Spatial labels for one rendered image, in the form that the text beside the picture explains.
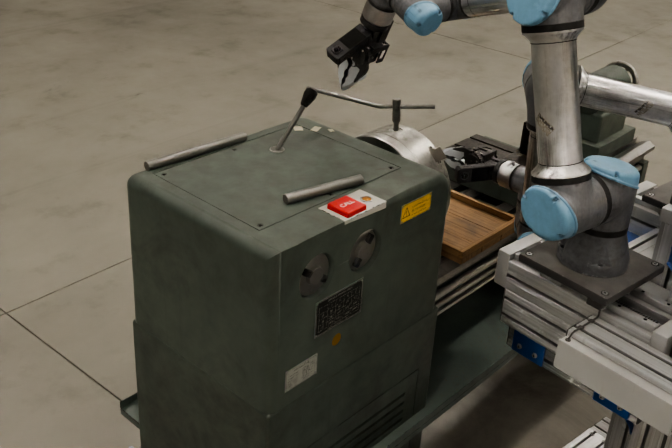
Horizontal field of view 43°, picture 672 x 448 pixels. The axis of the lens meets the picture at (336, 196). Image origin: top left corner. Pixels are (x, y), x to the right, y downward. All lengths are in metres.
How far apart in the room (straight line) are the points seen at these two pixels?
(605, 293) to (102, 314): 2.38
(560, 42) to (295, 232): 0.62
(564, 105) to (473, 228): 0.95
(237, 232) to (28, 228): 2.77
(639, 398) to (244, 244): 0.81
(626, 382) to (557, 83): 0.58
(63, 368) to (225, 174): 1.68
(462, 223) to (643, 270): 0.79
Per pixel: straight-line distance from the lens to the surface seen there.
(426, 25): 1.95
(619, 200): 1.82
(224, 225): 1.74
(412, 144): 2.23
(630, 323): 1.88
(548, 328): 2.00
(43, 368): 3.48
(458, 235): 2.52
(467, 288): 2.56
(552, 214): 1.71
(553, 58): 1.68
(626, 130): 3.40
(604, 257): 1.88
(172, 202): 1.85
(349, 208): 1.79
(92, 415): 3.23
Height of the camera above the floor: 2.10
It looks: 27 degrees down
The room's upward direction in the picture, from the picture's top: 3 degrees clockwise
